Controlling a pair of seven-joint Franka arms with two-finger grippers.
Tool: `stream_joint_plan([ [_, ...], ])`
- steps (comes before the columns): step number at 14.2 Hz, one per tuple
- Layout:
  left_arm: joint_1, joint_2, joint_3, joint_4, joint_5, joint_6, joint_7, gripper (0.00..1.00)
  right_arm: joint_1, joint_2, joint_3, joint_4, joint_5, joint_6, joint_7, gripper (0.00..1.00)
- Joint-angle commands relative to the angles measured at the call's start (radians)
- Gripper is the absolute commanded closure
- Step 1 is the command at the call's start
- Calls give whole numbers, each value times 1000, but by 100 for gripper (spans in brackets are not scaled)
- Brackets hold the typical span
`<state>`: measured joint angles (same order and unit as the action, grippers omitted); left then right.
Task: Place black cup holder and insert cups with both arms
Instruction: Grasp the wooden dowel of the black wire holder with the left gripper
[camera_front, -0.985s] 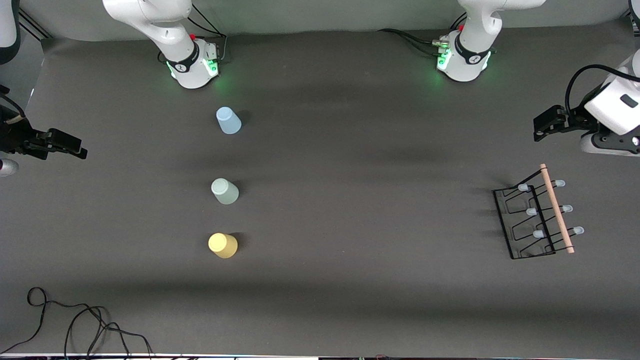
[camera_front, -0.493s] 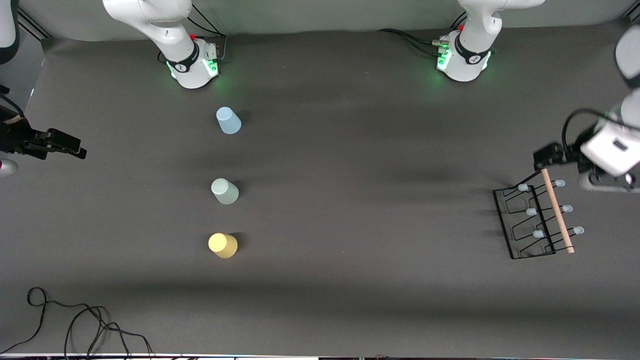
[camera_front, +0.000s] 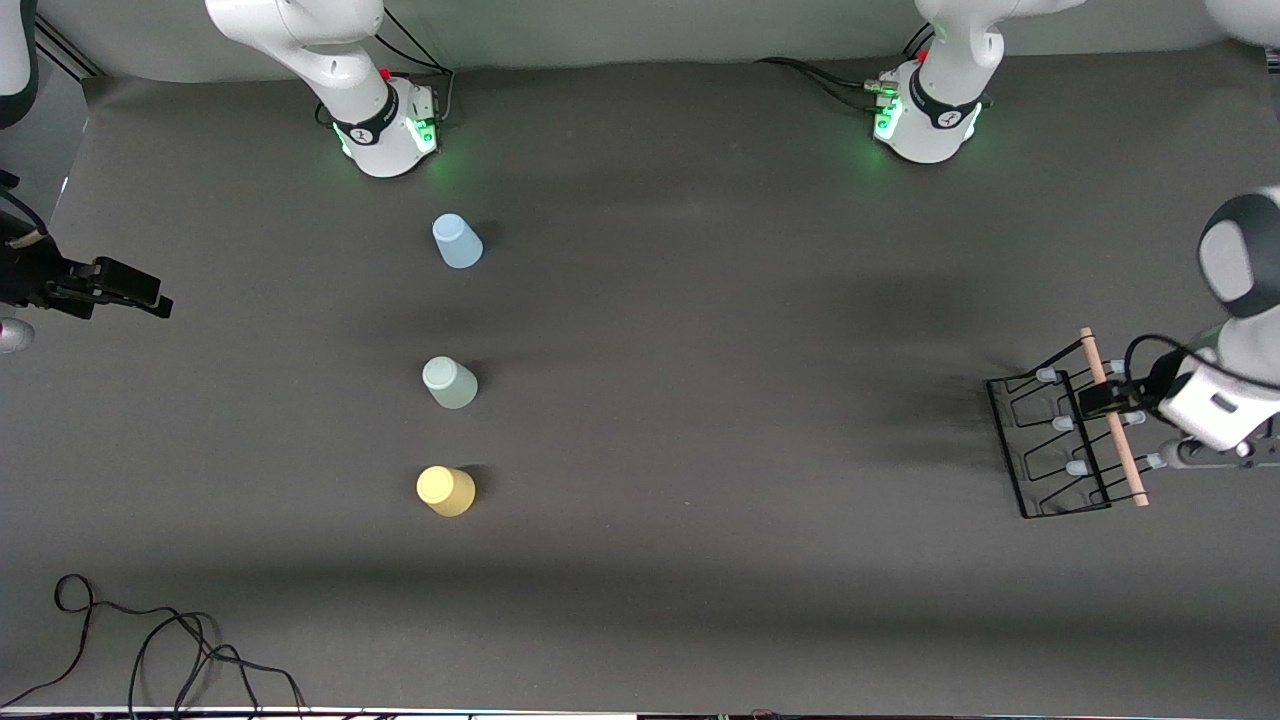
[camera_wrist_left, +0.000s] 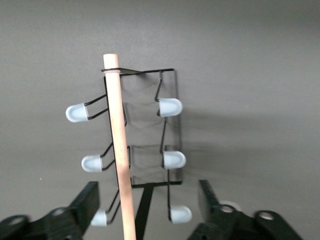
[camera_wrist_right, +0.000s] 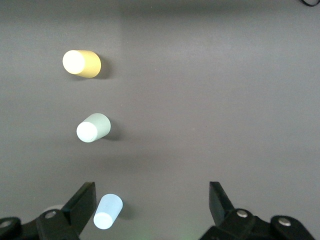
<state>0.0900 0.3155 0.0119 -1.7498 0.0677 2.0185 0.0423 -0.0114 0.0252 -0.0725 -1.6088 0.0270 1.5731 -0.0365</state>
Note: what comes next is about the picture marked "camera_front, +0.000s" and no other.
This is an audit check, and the black left arm base cable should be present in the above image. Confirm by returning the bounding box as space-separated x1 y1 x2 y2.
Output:
755 55 898 113

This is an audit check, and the dark grey table cover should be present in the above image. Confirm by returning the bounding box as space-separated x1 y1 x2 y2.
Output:
0 40 1280 717

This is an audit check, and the black metal rail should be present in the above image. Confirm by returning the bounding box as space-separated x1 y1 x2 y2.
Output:
35 15 103 80

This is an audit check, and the black arm base cable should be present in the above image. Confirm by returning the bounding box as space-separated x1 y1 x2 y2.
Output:
755 55 898 113
375 5 457 123

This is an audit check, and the yellow plastic cup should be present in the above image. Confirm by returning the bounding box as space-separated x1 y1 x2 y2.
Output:
416 465 477 518

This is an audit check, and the pale green plastic cup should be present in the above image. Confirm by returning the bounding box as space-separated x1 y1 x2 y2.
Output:
421 356 479 410

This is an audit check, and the light blue plastic cup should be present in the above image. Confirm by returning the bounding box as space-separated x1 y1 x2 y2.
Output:
432 213 484 270

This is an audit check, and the black right arm base cable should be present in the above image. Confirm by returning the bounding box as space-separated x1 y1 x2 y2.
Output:
375 5 457 123

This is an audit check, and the thin black loose cable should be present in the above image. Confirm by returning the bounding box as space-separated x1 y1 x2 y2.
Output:
128 610 307 720
0 573 216 707

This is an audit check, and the black wire cup holder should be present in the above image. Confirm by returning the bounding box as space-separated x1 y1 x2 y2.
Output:
987 327 1151 520

